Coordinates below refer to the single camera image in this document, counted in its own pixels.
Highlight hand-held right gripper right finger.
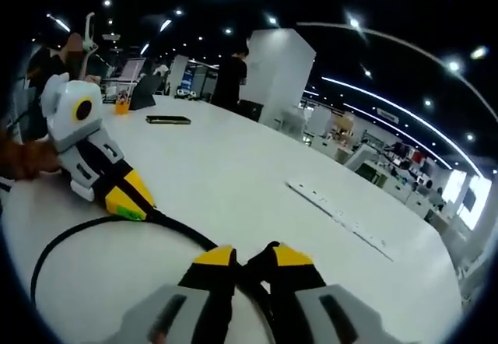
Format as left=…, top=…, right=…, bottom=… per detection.
left=268, top=241, right=416, bottom=344

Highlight light standing screen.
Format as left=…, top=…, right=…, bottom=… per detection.
left=120, top=58, right=147, bottom=82

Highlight orange pen cup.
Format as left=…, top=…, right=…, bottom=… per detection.
left=114, top=93, right=132, bottom=116

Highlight black velcro strap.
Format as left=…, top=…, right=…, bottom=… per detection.
left=241, top=241, right=275, bottom=283

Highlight white desk power strip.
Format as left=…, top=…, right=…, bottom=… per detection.
left=285, top=180, right=395, bottom=262

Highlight white monitor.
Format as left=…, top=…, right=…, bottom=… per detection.
left=345, top=143, right=377, bottom=172

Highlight grey laptop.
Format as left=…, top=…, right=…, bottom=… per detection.
left=128, top=74, right=163, bottom=111

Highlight black wall television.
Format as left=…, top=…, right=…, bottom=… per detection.
left=462, top=188, right=476, bottom=215

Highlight black box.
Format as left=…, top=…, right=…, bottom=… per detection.
left=237, top=100, right=265, bottom=123

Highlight person's black shirt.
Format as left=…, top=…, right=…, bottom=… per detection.
left=15, top=46, right=85, bottom=142

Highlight black charging cable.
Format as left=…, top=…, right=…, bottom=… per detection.
left=30, top=207, right=273, bottom=333

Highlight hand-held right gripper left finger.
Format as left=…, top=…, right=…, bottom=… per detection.
left=112, top=244, right=238, bottom=344

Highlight white appliance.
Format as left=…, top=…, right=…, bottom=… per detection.
left=309, top=108, right=331, bottom=135

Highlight white square pillar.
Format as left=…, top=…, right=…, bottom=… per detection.
left=239, top=28, right=317, bottom=129

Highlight black smartphone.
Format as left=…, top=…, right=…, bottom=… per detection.
left=146, top=114, right=192, bottom=126

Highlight white worn device cable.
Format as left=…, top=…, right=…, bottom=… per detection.
left=82, top=11, right=98, bottom=55

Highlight thin ceiling light strips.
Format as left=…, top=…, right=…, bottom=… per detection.
left=321, top=75, right=483, bottom=177

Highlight curved white ceiling trim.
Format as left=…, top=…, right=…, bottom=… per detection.
left=297, top=20, right=498, bottom=123

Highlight person's left hand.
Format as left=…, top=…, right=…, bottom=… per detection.
left=0, top=132, right=62, bottom=184

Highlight row of white office desks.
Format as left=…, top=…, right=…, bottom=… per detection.
left=310, top=125, right=468, bottom=228

